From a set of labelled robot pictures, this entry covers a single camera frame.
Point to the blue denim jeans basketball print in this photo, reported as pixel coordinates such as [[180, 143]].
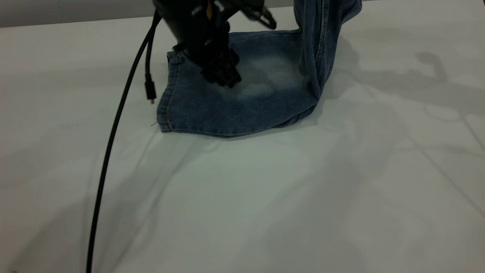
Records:
[[246, 106]]

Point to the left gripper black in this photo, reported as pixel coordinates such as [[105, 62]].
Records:
[[212, 49]]

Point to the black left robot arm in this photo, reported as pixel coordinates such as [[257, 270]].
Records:
[[174, 15]]

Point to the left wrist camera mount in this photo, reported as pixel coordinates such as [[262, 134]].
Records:
[[257, 14]]

